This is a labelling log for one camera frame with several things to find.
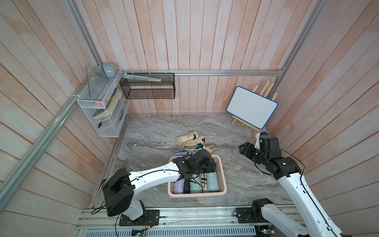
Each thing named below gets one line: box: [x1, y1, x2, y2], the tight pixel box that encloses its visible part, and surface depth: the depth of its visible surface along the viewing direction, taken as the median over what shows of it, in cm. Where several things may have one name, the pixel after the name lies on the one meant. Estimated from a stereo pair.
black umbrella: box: [183, 178, 191, 194], surface depth 83 cm
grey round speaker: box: [102, 63, 117, 79], surface depth 84 cm
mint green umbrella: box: [206, 171, 220, 192], surface depth 80 cm
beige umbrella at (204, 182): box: [199, 172, 209, 194], surface depth 82 cm
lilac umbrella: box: [173, 179, 186, 195], surface depth 79 cm
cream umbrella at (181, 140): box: [176, 130, 200, 147], surface depth 102 cm
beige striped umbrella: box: [205, 144, 214, 155], surface depth 100 cm
